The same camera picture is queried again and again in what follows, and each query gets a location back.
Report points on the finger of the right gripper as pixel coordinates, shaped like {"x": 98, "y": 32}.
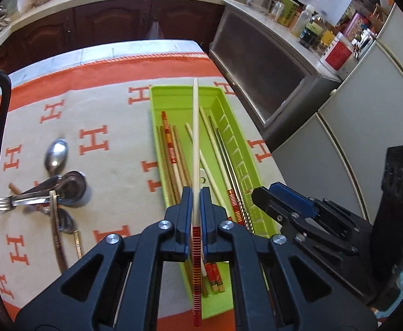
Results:
{"x": 300, "y": 204}
{"x": 278, "y": 210}

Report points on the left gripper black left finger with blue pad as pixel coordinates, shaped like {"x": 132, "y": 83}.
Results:
{"x": 116, "y": 285}

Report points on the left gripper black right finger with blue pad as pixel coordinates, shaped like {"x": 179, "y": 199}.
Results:
{"x": 275, "y": 285}

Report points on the white ceramic soup spoon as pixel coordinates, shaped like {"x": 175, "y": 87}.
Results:
{"x": 204, "y": 182}

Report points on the bamboo chopstick red black end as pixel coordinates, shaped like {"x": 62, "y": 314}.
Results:
{"x": 176, "y": 161}

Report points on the steel fork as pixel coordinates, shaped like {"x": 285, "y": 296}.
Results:
{"x": 11, "y": 202}

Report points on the dark brown wooden chopstick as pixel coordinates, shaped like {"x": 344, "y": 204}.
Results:
{"x": 169, "y": 190}

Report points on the lime green plastic tray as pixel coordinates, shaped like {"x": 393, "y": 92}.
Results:
{"x": 248, "y": 158}

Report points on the grey metal cabinet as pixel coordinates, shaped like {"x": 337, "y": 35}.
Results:
{"x": 280, "y": 83}

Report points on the orange beige H-pattern cloth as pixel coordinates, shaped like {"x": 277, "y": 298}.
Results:
{"x": 103, "y": 110}

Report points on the white jar red label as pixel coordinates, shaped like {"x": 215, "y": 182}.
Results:
{"x": 337, "y": 53}

